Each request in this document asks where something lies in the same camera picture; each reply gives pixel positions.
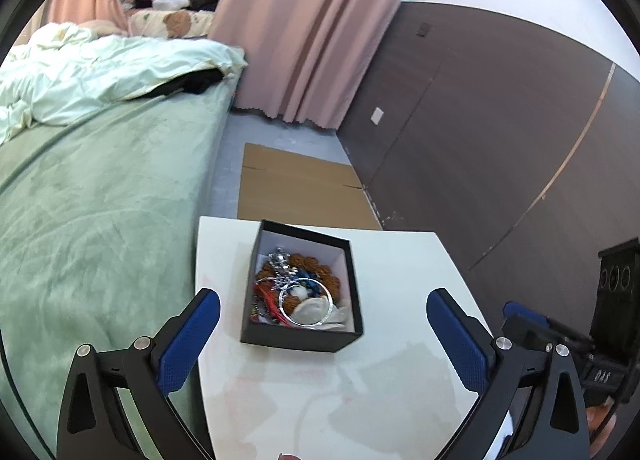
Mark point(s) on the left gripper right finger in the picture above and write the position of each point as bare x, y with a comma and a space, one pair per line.
555, 424

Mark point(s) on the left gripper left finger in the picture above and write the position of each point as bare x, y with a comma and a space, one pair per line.
93, 423

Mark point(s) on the black jewelry box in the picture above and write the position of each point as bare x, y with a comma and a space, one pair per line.
283, 253

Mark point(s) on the right hand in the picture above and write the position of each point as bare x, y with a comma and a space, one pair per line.
595, 417

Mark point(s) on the green bed sheet mattress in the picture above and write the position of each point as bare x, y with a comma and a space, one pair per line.
98, 228

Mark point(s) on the dark brown wardrobe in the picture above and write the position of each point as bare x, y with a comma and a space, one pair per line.
516, 145

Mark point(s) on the silver bangle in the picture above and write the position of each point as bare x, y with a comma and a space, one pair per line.
294, 292

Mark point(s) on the flattened cardboard sheet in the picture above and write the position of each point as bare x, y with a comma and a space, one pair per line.
291, 188

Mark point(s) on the light green duvet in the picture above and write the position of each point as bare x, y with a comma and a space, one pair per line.
67, 71

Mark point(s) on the black garment on bed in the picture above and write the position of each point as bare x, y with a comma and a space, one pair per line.
196, 82

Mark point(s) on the bear print pillow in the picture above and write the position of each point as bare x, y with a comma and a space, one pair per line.
171, 24

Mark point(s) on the white sock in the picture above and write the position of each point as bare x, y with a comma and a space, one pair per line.
170, 5

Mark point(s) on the white wall switch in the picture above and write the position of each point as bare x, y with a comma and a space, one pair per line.
377, 116

